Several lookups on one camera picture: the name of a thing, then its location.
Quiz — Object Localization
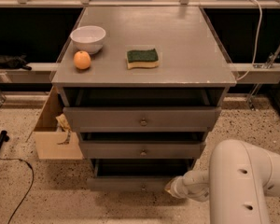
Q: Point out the black floor cable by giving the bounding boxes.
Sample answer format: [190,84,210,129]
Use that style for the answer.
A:
[0,157,35,224]

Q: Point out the grey bottom drawer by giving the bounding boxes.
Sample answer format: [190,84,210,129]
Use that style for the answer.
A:
[88,159,195,192]

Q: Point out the white hanging cable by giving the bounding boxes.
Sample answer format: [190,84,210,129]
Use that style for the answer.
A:
[235,0,263,82]

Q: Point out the black cloth on rail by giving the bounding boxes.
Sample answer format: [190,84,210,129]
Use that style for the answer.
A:
[0,55,32,70]

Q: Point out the orange fruit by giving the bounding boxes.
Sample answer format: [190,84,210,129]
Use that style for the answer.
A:
[74,51,91,70]

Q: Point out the grey middle drawer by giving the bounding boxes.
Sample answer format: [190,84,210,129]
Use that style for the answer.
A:
[79,132,205,159]

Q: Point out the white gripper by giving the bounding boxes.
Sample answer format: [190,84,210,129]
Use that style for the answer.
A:
[164,176,188,199]

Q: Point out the grey top drawer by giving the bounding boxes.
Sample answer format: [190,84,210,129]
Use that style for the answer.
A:
[63,107,221,133]

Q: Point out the metal frame rail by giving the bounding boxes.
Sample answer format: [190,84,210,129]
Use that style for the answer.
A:
[0,63,59,84]

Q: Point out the white ceramic bowl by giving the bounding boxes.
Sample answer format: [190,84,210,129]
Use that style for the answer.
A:
[70,25,106,54]

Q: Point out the grey drawer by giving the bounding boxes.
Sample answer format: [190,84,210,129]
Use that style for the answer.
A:
[88,159,195,192]
[79,132,205,159]
[63,107,221,133]

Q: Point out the green yellow sponge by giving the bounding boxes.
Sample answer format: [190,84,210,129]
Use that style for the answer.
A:
[126,49,159,69]

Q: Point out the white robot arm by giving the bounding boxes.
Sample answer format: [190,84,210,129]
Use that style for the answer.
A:
[165,139,280,224]

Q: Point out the cardboard box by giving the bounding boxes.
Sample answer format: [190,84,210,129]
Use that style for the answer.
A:
[33,88,83,160]

